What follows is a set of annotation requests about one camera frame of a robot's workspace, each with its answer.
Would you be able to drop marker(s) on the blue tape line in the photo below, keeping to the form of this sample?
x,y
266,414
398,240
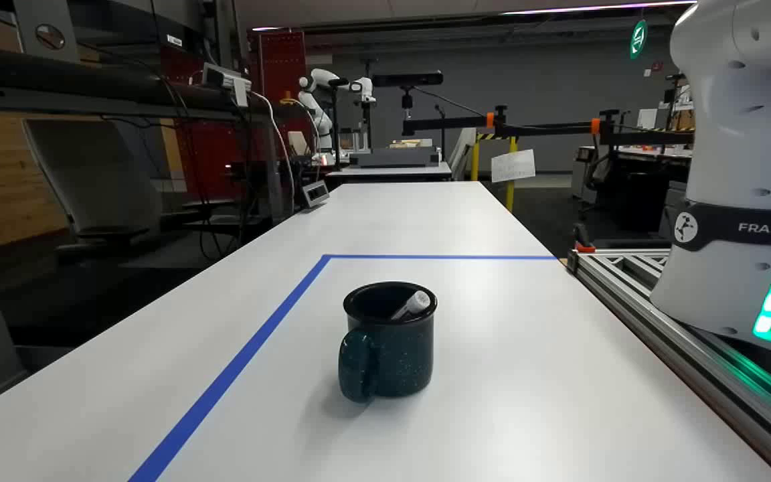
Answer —
x,y
162,456

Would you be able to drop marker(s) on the white marker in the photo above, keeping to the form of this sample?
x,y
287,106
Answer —
x,y
418,301

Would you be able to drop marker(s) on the dark speckled enamel mug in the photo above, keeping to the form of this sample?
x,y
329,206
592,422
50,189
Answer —
x,y
380,355

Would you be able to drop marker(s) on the green round sign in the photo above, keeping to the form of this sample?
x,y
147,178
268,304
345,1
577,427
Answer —
x,y
637,39

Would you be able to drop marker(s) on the white paper sign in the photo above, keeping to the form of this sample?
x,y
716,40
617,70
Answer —
x,y
513,167

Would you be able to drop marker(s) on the black bar with orange clamps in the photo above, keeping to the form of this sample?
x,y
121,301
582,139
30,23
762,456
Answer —
x,y
600,127

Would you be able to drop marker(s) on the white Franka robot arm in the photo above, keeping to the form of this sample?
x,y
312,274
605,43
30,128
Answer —
x,y
719,272

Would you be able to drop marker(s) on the grey monitor on stand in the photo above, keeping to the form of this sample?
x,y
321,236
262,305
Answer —
x,y
95,174

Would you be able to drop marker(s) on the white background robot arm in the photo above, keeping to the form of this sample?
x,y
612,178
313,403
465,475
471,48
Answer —
x,y
324,80

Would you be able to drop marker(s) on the aluminium rail frame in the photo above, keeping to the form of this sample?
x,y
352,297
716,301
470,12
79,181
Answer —
x,y
731,375

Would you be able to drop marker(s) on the red cabinet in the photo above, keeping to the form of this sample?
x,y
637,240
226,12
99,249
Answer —
x,y
238,155

